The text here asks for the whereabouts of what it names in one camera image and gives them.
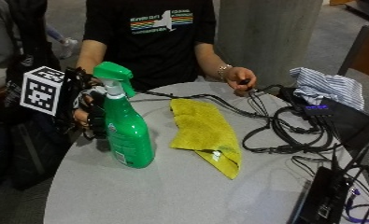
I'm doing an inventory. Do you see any black hub with blue lights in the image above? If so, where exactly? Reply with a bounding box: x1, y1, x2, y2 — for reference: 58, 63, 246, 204
302, 104, 336, 118

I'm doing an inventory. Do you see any white marker cube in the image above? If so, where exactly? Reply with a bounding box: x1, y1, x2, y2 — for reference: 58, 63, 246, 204
19, 65, 66, 117

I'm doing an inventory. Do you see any yellow microfibre cloth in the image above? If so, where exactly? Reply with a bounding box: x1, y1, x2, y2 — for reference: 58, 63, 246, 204
170, 98, 244, 180

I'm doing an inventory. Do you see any brown wooden chair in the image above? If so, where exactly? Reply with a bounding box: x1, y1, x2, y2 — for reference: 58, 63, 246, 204
338, 24, 369, 85

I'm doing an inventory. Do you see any person in black printed t-shirt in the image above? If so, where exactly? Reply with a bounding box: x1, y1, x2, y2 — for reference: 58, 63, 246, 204
75, 0, 260, 94

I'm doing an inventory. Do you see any green spray bottle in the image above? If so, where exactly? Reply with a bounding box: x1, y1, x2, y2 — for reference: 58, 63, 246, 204
94, 61, 158, 170

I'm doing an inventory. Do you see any looped black cable bundle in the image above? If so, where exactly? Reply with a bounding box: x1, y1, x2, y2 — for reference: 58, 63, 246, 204
242, 105, 339, 155

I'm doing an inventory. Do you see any long black glove cable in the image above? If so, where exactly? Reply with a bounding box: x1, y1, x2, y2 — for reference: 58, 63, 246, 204
134, 89, 274, 121

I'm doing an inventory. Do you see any purple cable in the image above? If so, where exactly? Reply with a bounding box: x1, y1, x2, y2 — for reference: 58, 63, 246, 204
343, 187, 369, 224

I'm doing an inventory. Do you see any black bag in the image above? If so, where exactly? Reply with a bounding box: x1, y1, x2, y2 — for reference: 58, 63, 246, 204
279, 87, 369, 151

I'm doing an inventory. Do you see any blue white striped cloth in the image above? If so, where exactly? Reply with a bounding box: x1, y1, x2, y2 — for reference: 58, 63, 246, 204
288, 66, 366, 112

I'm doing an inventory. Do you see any thin black cable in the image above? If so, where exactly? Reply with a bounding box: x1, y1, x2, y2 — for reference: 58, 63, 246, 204
238, 78, 278, 121

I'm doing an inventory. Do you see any beaded bracelet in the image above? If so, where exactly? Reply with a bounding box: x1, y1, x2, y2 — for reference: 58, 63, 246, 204
216, 63, 234, 80

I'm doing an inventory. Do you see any black electronic box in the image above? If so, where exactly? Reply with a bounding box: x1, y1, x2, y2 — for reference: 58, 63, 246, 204
292, 166, 356, 224

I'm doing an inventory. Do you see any grey concrete pillar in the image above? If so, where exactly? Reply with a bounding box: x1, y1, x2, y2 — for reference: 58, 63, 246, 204
214, 0, 324, 90

